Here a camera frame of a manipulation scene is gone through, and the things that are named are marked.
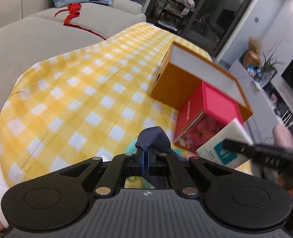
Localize gold vase with dried flowers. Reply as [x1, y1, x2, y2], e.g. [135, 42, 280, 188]
[243, 36, 262, 68]

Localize orange cardboard box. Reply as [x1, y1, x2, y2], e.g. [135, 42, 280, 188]
[151, 41, 253, 121]

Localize navy blue cloth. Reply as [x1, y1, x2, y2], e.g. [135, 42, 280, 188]
[135, 126, 188, 189]

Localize green potted plant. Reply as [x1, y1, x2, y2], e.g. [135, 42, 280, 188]
[260, 53, 284, 80]

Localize yellow checkered tablecloth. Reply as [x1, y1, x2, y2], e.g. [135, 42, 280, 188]
[0, 23, 212, 186]

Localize beige sofa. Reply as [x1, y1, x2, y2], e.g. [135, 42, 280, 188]
[0, 0, 146, 112]

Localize red ribbon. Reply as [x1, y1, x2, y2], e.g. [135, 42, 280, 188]
[54, 3, 107, 40]

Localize red lidded clear box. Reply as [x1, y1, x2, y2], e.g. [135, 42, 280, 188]
[174, 81, 243, 153]

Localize black trolley with pink cover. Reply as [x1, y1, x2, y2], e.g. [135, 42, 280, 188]
[156, 0, 195, 33]

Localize white tv cabinet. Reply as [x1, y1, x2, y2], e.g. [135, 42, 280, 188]
[229, 60, 293, 145]

